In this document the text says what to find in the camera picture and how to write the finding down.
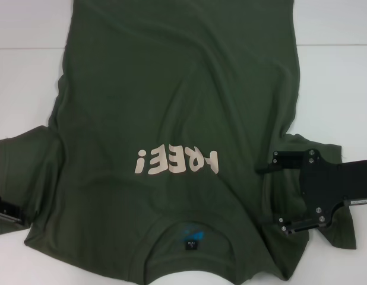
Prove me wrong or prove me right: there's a dark green printed T-shirt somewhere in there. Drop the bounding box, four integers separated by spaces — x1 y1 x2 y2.
0 0 358 285

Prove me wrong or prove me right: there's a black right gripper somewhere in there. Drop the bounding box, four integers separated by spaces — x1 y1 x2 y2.
255 148 367 236

